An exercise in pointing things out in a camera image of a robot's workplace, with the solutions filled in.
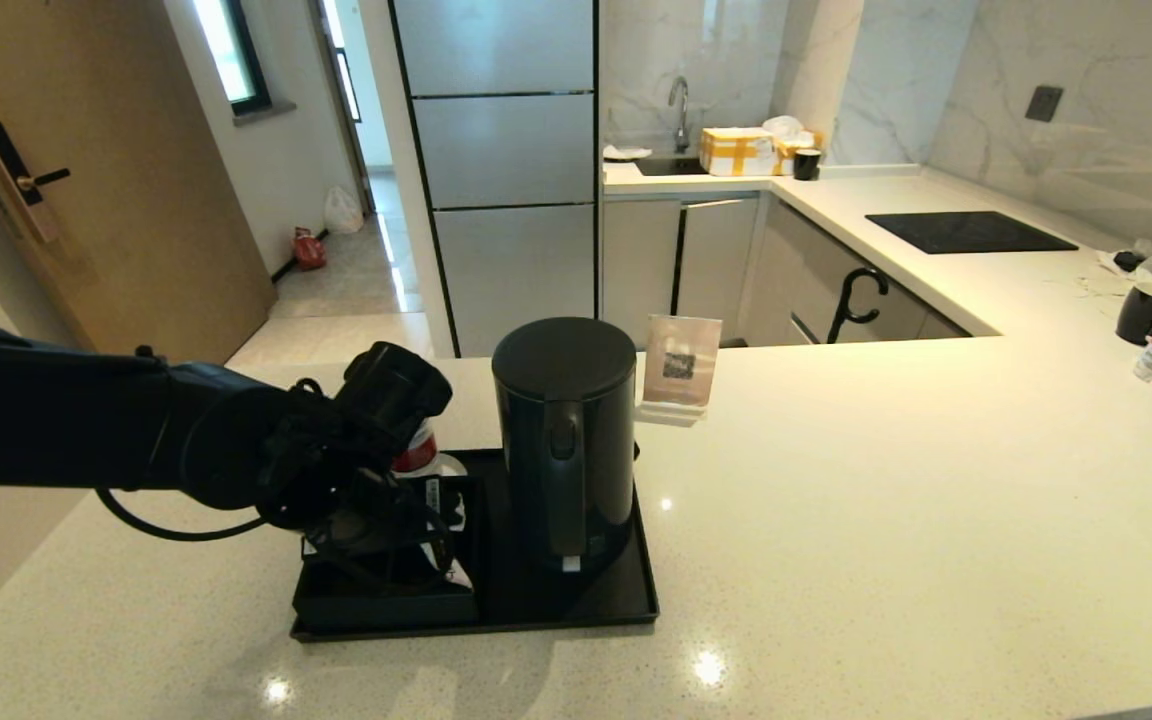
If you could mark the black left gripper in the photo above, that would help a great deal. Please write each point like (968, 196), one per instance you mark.
(376, 530)

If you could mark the black electric kettle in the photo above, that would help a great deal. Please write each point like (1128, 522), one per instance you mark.
(566, 400)

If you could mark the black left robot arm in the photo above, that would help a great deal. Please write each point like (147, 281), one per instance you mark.
(56, 430)

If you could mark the red-capped water bottle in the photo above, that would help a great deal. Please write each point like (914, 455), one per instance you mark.
(416, 452)

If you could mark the small black cup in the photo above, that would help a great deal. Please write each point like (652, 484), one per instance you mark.
(806, 165)

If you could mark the black compartment organizer box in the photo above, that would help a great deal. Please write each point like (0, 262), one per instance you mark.
(386, 610)

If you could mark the black serving tray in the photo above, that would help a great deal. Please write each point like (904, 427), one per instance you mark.
(576, 600)

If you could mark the red bag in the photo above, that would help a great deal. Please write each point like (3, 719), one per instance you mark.
(310, 252)

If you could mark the white plastic bag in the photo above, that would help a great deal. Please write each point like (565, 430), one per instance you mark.
(342, 215)

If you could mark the acrylic QR code sign stand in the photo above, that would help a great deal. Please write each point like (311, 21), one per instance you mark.
(681, 365)

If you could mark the silver refrigerator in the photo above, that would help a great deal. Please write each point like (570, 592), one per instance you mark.
(506, 150)

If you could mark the wooden door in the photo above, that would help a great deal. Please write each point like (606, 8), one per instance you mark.
(136, 200)

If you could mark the grey kitchen cabinet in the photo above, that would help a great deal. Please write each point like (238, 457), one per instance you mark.
(716, 260)

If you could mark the white dish by sink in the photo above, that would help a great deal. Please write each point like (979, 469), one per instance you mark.
(626, 154)

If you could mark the kitchen sink basin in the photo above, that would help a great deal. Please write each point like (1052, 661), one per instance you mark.
(671, 168)

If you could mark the black framed window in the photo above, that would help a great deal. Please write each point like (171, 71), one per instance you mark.
(236, 50)

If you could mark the chrome sink faucet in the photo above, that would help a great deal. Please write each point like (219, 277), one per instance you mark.
(681, 110)

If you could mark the cardboard box with yellow tape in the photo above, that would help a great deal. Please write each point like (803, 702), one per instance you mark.
(736, 153)

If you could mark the small yellow taped box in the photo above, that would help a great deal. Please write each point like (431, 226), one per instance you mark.
(796, 157)

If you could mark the crumpled white bag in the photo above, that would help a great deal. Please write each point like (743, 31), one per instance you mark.
(784, 127)

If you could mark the black induction cooktop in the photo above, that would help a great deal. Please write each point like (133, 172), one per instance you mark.
(966, 233)

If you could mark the black mug white inside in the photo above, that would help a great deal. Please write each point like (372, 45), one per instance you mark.
(1143, 318)

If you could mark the crumpled clear plastic wrap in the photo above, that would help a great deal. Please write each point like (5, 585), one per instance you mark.
(1151, 262)

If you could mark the grey wall socket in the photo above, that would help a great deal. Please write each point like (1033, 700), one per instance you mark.
(1043, 104)

